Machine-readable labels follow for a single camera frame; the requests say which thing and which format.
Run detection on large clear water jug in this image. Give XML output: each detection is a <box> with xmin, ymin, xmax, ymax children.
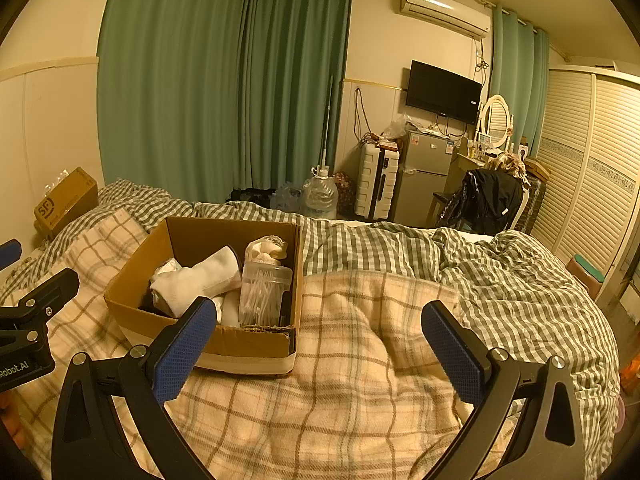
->
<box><xmin>300</xmin><ymin>167</ymin><xmax>338</xmax><ymax>221</ymax></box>

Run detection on clear plastic bag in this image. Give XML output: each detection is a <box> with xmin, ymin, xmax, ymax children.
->
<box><xmin>382</xmin><ymin>114</ymin><xmax>413</xmax><ymax>140</ymax></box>

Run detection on brown shipping carton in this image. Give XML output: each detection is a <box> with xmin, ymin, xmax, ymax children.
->
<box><xmin>33</xmin><ymin>166</ymin><xmax>99</xmax><ymax>241</ymax></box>

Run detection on hanging wall cables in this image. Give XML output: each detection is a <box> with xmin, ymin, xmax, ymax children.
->
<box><xmin>352</xmin><ymin>86</ymin><xmax>373</xmax><ymax>143</ymax></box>

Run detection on dark floral bag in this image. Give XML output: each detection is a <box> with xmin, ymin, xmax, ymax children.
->
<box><xmin>332</xmin><ymin>172</ymin><xmax>357</xmax><ymax>218</ymax></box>

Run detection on white louvered wardrobe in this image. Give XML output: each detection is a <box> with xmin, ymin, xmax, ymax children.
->
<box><xmin>530</xmin><ymin>65</ymin><xmax>640</xmax><ymax>306</ymax></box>

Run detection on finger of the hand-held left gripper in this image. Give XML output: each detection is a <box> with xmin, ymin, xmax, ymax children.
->
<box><xmin>0</xmin><ymin>267</ymin><xmax>81</xmax><ymax>332</ymax></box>
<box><xmin>0</xmin><ymin>239</ymin><xmax>23</xmax><ymax>267</ymax></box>

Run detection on silver fridge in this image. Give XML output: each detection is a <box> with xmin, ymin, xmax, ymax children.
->
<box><xmin>390</xmin><ymin>130</ymin><xmax>453</xmax><ymax>223</ymax></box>

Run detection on dark checked suitcase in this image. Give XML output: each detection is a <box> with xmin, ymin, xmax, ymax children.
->
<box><xmin>512</xmin><ymin>172</ymin><xmax>546</xmax><ymax>233</ymax></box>

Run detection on clear cotton swab jar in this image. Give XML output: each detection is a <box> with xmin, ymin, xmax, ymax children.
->
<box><xmin>239</xmin><ymin>261</ymin><xmax>293</xmax><ymax>328</ymax></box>

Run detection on white suitcase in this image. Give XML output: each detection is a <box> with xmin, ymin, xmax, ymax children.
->
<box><xmin>355</xmin><ymin>142</ymin><xmax>401</xmax><ymax>218</ymax></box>

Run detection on beige plaid blanket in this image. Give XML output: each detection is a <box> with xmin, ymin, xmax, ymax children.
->
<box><xmin>0</xmin><ymin>207</ymin><xmax>521</xmax><ymax>480</ymax></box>

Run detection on dressing table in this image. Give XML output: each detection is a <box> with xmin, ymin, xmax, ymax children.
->
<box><xmin>445</xmin><ymin>137</ymin><xmax>516</xmax><ymax>196</ymax></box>

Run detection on cardboard box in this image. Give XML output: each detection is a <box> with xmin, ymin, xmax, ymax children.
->
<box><xmin>103</xmin><ymin>216</ymin><xmax>303</xmax><ymax>378</ymax></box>

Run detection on white cloth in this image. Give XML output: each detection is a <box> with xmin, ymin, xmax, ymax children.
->
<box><xmin>149</xmin><ymin>245</ymin><xmax>243</xmax><ymax>318</ymax></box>

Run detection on white pole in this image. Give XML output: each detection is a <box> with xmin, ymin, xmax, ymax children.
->
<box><xmin>320</xmin><ymin>74</ymin><xmax>335</xmax><ymax>171</ymax></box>

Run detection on beige fluffy item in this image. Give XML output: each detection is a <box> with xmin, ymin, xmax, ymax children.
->
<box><xmin>492</xmin><ymin>152</ymin><xmax>528</xmax><ymax>181</ymax></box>

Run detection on black jacket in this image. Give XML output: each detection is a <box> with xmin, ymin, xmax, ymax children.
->
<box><xmin>435</xmin><ymin>167</ymin><xmax>523</xmax><ymax>233</ymax></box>

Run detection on pack of clear bottles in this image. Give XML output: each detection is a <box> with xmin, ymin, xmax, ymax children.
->
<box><xmin>270</xmin><ymin>182</ymin><xmax>306</xmax><ymax>211</ymax></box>

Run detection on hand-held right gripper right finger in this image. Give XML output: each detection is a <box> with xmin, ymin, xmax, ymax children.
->
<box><xmin>421</xmin><ymin>301</ymin><xmax>588</xmax><ymax>480</ymax></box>

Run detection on dark stool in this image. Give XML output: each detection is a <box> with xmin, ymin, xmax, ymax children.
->
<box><xmin>426</xmin><ymin>191</ymin><xmax>451</xmax><ymax>226</ymax></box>

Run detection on light green curtain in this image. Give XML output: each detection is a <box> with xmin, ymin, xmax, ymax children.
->
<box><xmin>487</xmin><ymin>0</ymin><xmax>550</xmax><ymax>148</ymax></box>

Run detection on white oval mirror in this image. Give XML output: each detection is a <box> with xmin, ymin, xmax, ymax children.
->
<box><xmin>479</xmin><ymin>94</ymin><xmax>515</xmax><ymax>148</ymax></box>

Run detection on white air conditioner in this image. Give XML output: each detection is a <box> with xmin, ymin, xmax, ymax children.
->
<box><xmin>397</xmin><ymin>0</ymin><xmax>492</xmax><ymax>39</ymax></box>

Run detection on orange bag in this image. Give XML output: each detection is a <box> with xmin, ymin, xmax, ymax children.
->
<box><xmin>620</xmin><ymin>360</ymin><xmax>640</xmax><ymax>396</ymax></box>

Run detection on stool with green cushion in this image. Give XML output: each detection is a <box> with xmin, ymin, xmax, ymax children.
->
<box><xmin>567</xmin><ymin>254</ymin><xmax>606</xmax><ymax>301</ymax></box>

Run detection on black wall television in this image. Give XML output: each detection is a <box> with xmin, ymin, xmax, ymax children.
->
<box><xmin>405</xmin><ymin>60</ymin><xmax>483</xmax><ymax>126</ymax></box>

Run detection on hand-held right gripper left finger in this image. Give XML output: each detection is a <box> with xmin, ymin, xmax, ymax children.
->
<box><xmin>50</xmin><ymin>296</ymin><xmax>221</xmax><ymax>480</ymax></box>

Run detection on black bag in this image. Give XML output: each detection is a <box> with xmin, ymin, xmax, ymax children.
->
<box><xmin>225</xmin><ymin>187</ymin><xmax>278</xmax><ymax>206</ymax></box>

